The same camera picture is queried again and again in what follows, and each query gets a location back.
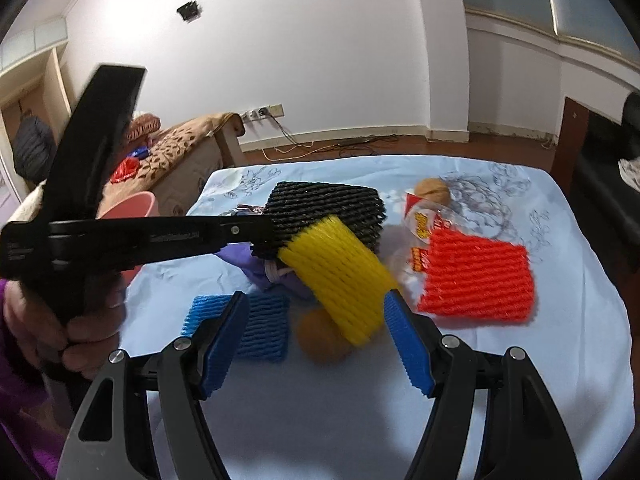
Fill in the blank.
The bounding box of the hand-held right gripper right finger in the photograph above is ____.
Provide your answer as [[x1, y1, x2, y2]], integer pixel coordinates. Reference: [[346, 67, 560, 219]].
[[383, 289, 584, 480]]

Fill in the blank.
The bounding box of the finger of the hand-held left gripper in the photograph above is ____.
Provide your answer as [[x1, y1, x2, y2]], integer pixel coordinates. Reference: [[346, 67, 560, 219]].
[[120, 214, 277, 264]]

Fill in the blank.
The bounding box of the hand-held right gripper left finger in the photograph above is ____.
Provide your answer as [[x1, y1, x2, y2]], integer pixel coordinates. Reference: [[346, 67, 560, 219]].
[[57, 291, 251, 480]]

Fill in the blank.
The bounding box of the blue foam fruit net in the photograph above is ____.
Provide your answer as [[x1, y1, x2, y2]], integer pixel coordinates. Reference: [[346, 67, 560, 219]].
[[181, 292, 292, 364]]

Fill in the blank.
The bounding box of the pink plastic bin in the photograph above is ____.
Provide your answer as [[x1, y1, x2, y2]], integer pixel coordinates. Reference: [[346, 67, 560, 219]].
[[97, 191, 161, 286]]

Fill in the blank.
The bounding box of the red foam fruit net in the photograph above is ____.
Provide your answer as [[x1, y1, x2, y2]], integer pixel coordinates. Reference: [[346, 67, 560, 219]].
[[416, 230, 537, 325]]

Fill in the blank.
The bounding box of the yellow foam fruit net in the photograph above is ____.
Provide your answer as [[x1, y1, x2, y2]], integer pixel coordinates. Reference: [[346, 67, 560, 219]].
[[277, 215, 398, 347]]

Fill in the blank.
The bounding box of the black foam fruit net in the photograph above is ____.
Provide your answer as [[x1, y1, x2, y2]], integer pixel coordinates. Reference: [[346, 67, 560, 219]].
[[250, 181, 387, 261]]

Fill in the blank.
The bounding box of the person's left forearm purple sleeve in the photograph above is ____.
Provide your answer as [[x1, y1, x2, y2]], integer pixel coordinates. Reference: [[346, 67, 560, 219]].
[[0, 280, 71, 480]]

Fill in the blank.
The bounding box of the person's left hand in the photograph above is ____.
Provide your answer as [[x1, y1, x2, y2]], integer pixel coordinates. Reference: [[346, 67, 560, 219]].
[[4, 270, 127, 381]]

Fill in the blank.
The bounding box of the red packet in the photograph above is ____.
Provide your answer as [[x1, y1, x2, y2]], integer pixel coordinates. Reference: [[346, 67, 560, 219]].
[[111, 157, 141, 182]]

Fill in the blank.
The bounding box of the dark hanging bag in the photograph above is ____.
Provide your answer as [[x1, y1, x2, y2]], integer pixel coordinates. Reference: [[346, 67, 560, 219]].
[[14, 115, 56, 178]]

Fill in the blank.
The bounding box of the brown floral sofa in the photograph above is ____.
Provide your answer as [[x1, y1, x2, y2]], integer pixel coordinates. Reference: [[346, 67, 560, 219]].
[[0, 112, 241, 231]]

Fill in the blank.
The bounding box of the cream wooden shelf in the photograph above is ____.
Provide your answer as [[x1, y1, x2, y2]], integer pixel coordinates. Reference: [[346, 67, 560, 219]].
[[0, 42, 73, 201]]

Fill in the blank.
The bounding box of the yellow bread piece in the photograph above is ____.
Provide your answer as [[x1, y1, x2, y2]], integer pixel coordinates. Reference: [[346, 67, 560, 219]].
[[297, 307, 353, 363]]

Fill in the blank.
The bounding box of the clear printed plastic wrapper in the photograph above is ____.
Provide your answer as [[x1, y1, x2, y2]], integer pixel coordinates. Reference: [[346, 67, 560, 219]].
[[390, 189, 461, 281]]

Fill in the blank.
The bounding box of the light blue floral tablecloth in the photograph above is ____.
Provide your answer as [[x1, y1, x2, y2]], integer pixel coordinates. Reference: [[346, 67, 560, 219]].
[[115, 155, 633, 480]]

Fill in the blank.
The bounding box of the walnut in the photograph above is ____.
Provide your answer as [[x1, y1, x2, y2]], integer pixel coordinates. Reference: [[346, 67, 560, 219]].
[[415, 177, 452, 207]]

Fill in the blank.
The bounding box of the white crumpled cloth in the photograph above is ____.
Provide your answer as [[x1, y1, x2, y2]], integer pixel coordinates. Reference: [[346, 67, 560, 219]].
[[618, 157, 640, 188]]

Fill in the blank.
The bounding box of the black floor cable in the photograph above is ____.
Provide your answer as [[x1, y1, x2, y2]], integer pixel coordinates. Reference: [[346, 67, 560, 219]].
[[260, 115, 401, 161]]

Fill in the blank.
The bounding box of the wall socket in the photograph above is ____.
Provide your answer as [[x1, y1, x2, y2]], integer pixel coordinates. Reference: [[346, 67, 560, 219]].
[[241, 104, 285, 121]]

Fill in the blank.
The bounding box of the black armchair with wooden frame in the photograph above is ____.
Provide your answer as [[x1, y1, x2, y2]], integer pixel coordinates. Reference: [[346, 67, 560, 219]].
[[552, 92, 640, 281]]

